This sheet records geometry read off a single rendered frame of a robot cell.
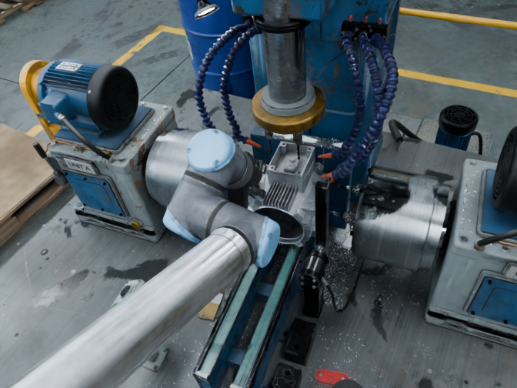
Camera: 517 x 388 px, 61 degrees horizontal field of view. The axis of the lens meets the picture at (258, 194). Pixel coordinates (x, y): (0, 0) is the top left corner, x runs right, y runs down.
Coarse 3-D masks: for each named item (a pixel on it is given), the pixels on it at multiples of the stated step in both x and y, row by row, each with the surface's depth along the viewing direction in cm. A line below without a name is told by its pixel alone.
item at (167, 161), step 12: (168, 132) 131; (180, 132) 130; (192, 132) 131; (156, 144) 129; (168, 144) 127; (180, 144) 126; (156, 156) 126; (168, 156) 125; (180, 156) 124; (156, 168) 126; (168, 168) 125; (180, 168) 124; (156, 180) 127; (168, 180) 125; (180, 180) 124; (156, 192) 129; (168, 192) 127; (168, 204) 132
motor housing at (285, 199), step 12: (276, 192) 118; (288, 192) 118; (300, 192) 120; (312, 192) 122; (264, 204) 118; (276, 204) 116; (288, 204) 117; (300, 204) 119; (276, 216) 133; (288, 216) 133; (288, 228) 130; (300, 228) 128; (312, 228) 121; (288, 240) 127; (300, 240) 123
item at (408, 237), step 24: (384, 168) 114; (360, 192) 110; (384, 192) 107; (408, 192) 106; (432, 192) 105; (360, 216) 108; (384, 216) 106; (408, 216) 104; (432, 216) 104; (360, 240) 110; (384, 240) 107; (408, 240) 105; (432, 240) 104; (408, 264) 109
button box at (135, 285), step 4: (132, 280) 109; (136, 280) 108; (140, 280) 106; (128, 284) 109; (132, 284) 108; (136, 284) 106; (140, 284) 106; (132, 288) 106; (136, 288) 105; (120, 292) 109; (128, 292) 105; (132, 292) 104; (120, 296) 106; (124, 296) 105; (116, 300) 107; (120, 300) 106; (112, 304) 107
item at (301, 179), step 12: (288, 144) 125; (276, 156) 124; (288, 156) 126; (300, 156) 125; (312, 156) 122; (276, 168) 123; (288, 168) 121; (300, 168) 122; (312, 168) 124; (276, 180) 120; (288, 180) 119; (300, 180) 117
